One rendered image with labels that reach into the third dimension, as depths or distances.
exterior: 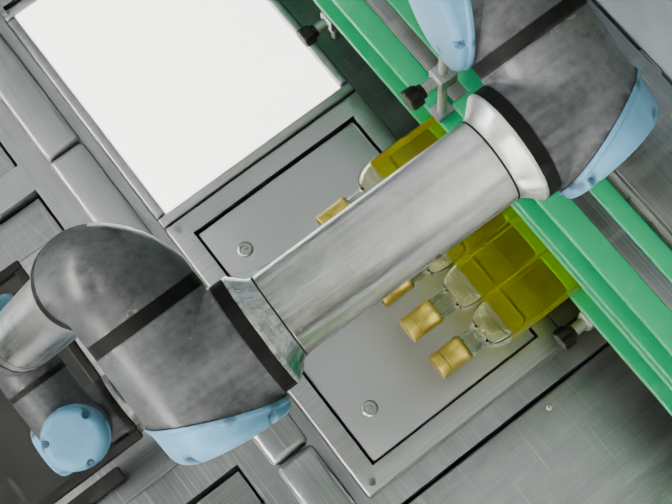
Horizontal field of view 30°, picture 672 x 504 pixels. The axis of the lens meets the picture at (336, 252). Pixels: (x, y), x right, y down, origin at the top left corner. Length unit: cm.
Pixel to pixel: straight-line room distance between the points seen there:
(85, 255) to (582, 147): 44
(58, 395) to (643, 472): 77
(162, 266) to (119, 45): 85
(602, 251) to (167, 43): 75
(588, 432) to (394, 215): 71
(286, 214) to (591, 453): 53
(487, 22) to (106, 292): 40
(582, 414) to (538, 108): 71
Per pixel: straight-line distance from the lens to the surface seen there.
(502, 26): 110
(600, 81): 111
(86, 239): 111
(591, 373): 174
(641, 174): 148
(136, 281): 107
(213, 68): 185
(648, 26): 151
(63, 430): 144
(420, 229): 108
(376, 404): 167
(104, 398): 156
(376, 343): 169
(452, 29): 109
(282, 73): 183
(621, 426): 173
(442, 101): 157
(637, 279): 146
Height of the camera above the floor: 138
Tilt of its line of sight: 8 degrees down
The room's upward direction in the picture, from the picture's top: 127 degrees counter-clockwise
